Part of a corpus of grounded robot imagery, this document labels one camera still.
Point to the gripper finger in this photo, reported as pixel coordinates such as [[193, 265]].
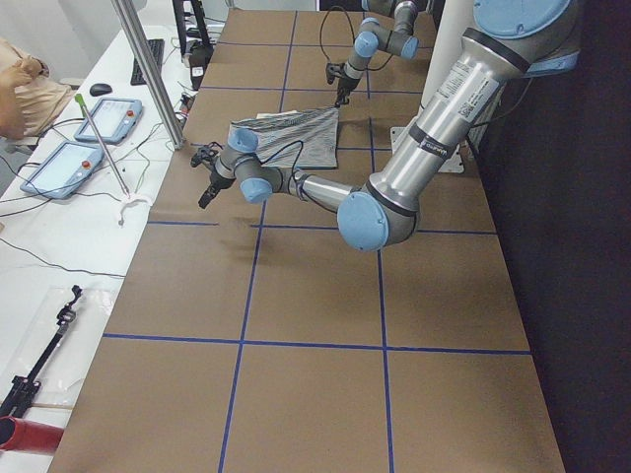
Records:
[[341, 100], [207, 196]]

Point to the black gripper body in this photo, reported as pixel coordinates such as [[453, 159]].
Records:
[[215, 180], [344, 85]]

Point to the navy white striped polo shirt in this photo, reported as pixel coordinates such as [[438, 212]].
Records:
[[278, 136]]

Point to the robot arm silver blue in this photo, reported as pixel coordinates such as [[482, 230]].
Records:
[[373, 37], [505, 40]]

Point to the far teach pendant tablet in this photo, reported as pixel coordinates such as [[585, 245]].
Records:
[[115, 118]]

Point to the teach pendant tablet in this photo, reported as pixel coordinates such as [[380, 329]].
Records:
[[64, 170], [115, 118]]

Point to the black box with white label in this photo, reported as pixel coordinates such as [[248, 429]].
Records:
[[196, 58]]

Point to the black computer mouse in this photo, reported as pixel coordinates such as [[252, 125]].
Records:
[[100, 89]]

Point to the silver reacher grabber tool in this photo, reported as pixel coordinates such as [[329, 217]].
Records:
[[128, 197]]

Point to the near teach pendant tablet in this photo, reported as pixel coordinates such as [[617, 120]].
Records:
[[64, 170]]

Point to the brown paper table cover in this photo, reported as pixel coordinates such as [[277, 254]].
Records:
[[251, 338]]

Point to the person in beige shirt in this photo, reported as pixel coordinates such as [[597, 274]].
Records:
[[30, 99]]

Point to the black reacher gripper tool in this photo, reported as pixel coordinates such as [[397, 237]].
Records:
[[24, 388]]

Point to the red cylinder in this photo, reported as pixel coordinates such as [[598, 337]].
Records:
[[18, 434]]

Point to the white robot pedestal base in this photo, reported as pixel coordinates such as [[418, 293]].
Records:
[[453, 18]]

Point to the aluminium frame post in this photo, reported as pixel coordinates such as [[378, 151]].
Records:
[[138, 42]]

